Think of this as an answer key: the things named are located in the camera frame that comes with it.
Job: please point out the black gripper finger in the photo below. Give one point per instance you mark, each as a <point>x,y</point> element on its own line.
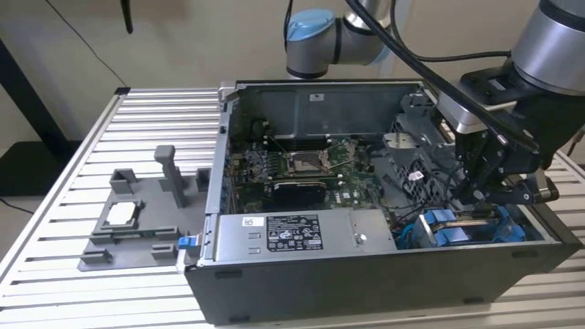
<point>477,164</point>
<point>525,192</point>

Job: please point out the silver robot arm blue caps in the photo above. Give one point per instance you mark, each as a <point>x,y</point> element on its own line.
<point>314,51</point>

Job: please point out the blue disk carrier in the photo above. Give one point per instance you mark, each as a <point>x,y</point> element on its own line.
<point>449,235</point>

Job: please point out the grey disk bay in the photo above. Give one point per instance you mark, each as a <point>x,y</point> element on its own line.
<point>429,234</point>

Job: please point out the black RAM slot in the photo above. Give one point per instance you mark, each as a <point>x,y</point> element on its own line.
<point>297,138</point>

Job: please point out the grey metal drive cage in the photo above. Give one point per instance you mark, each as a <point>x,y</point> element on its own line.
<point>410,150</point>

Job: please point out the green motherboard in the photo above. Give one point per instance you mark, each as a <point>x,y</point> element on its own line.
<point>361,185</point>

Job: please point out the silver power supply unit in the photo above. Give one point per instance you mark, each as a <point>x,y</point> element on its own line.
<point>338,240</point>

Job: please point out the CPU socket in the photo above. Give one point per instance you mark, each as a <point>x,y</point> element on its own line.
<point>304,166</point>

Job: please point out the black graphics card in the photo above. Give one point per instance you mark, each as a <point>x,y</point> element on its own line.
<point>294,195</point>

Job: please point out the thin metal locking lever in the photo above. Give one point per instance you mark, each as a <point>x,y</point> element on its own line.
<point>280,144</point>

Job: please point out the black open PC case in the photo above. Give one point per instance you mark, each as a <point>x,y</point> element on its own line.
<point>320,291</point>

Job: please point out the blue case latch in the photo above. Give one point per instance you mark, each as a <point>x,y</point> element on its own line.
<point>185,242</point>

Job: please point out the grey parts rack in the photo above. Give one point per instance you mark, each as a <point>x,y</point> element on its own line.
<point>150,212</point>

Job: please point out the silver CPU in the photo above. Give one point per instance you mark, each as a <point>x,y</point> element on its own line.
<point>121,214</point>

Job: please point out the black table corner cap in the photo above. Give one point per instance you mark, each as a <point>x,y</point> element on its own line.
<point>121,91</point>

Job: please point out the black desk leg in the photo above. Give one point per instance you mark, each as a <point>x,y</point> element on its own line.
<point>27,103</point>

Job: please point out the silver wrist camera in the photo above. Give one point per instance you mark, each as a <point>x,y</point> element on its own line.
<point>461,116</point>

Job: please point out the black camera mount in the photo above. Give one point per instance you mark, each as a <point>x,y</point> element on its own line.
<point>489,84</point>

